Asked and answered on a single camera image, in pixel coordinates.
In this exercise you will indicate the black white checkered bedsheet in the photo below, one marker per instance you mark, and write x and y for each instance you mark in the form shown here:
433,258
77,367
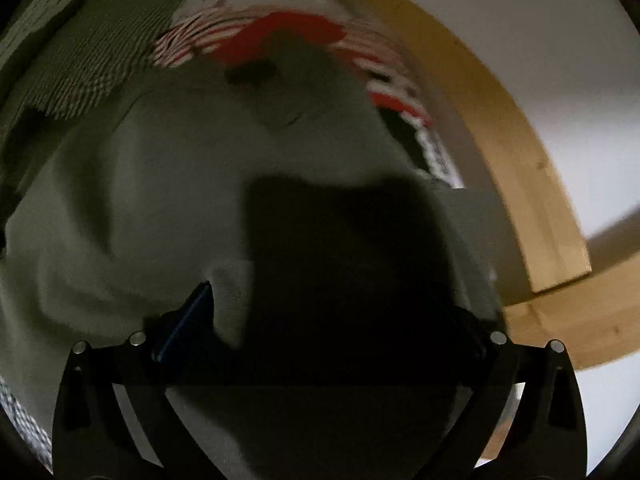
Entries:
85,60

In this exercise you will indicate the dark green printed cloth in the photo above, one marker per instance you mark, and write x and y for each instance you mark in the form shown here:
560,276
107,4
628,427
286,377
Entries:
423,146

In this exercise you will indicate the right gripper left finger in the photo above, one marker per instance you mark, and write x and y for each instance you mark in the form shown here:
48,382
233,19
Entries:
112,416

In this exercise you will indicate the red white striped cloth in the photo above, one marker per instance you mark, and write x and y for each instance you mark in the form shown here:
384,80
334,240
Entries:
234,37

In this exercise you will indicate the grey PCMY zip hoodie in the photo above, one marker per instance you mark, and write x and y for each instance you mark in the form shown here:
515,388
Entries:
344,281

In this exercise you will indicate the wooden bunk bed frame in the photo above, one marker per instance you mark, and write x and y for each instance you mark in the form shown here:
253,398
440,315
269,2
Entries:
538,104

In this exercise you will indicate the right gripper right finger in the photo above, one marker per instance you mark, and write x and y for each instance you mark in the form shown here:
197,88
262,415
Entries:
547,438

